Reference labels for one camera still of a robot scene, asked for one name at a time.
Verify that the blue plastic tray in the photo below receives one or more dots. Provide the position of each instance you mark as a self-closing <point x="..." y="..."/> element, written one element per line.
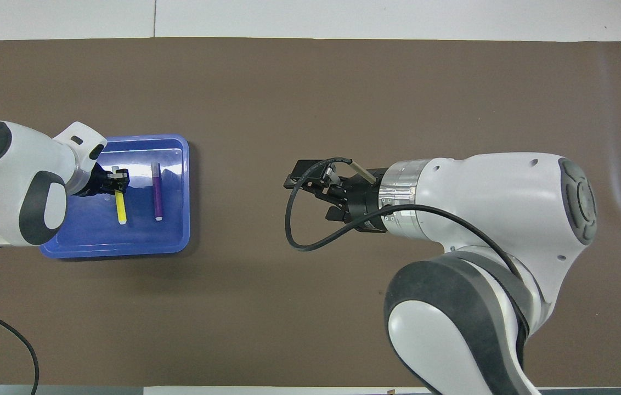
<point x="168" y="233"/>

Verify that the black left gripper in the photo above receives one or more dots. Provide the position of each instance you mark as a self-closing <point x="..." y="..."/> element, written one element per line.
<point x="99" y="184"/>

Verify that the yellow pen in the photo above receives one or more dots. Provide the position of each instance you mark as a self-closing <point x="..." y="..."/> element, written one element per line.
<point x="122" y="208"/>

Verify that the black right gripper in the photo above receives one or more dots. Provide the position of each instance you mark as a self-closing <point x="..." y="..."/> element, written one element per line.
<point x="360" y="200"/>

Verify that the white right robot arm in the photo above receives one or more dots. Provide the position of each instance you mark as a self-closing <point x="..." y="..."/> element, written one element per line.
<point x="480" y="219"/>

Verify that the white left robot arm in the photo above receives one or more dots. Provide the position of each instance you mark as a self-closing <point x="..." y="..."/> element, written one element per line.
<point x="9" y="181"/>

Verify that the brown table mat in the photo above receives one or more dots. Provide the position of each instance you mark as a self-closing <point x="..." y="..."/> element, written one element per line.
<point x="288" y="318"/>

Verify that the purple pen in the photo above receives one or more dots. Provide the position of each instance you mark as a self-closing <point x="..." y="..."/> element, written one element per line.
<point x="157" y="192"/>

